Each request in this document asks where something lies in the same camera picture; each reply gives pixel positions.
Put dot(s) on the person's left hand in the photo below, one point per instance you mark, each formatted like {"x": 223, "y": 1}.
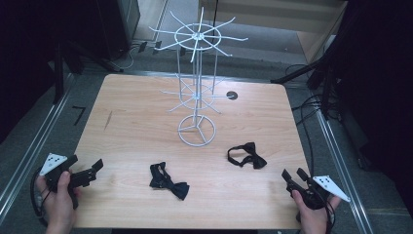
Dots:
{"x": 60, "y": 208}

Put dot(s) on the black bow tie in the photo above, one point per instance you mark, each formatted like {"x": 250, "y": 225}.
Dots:
{"x": 168, "y": 182}
{"x": 251, "y": 156}

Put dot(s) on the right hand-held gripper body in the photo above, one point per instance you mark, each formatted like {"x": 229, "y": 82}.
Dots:
{"x": 313, "y": 196}

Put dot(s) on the black power plugs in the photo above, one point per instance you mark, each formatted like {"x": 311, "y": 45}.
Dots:
{"x": 150, "y": 46}

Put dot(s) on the dark cabinet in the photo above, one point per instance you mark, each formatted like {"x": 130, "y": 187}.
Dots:
{"x": 118, "y": 26}

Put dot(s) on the person's right hand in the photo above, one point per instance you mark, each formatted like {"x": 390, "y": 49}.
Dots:
{"x": 313, "y": 221}

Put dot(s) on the black stand leg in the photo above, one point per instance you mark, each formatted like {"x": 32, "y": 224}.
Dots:
{"x": 295, "y": 73}

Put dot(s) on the metal floor rail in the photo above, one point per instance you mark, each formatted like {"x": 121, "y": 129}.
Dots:
{"x": 35, "y": 143}
{"x": 344, "y": 169}

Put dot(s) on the black tripod stand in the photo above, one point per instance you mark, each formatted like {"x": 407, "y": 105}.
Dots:
{"x": 74, "y": 58}

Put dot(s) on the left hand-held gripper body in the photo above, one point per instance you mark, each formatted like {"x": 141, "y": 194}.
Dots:
{"x": 52, "y": 162}

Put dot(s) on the light wooden furniture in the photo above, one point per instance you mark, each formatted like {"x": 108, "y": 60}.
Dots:
{"x": 292, "y": 19}

